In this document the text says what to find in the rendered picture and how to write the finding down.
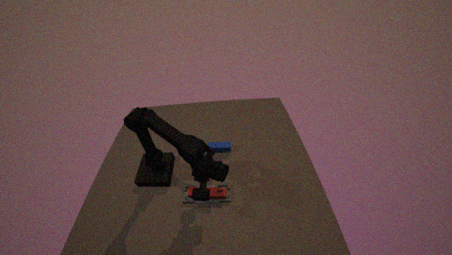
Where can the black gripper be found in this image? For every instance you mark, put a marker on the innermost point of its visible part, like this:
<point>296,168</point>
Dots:
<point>201,194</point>

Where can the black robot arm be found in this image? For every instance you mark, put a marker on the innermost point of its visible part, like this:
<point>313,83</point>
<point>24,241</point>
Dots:
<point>189,147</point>

